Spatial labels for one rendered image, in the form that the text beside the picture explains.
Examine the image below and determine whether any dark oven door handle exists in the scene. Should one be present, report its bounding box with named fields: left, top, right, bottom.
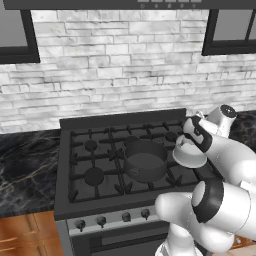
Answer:
left=89, top=233, right=169, bottom=254

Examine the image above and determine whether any dark oven door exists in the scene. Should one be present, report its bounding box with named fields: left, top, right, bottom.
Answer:
left=70, top=227, right=172, bottom=256

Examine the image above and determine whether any black framed glass cupboard door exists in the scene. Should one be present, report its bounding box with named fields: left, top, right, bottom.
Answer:
left=0, top=9, right=41, bottom=65
left=201, top=8, right=256, bottom=57

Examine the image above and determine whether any black gas stove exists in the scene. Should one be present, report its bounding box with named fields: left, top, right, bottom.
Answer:
left=54, top=108, right=225, bottom=256

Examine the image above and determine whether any dark grey cooking pot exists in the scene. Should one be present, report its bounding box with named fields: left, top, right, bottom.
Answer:
left=123, top=138, right=169, bottom=184

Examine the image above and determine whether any dark grey range hood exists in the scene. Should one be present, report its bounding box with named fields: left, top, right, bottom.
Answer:
left=2, top=0, right=256, bottom=11

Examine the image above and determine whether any black stove knob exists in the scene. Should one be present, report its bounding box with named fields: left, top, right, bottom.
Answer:
left=73, top=219, right=87, bottom=233
left=140, top=208, right=152, bottom=221
left=121, top=211, right=132, bottom=224
left=95, top=215, right=108, bottom=229

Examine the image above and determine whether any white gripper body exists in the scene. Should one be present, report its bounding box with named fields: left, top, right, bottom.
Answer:
left=171, top=134, right=209, bottom=169

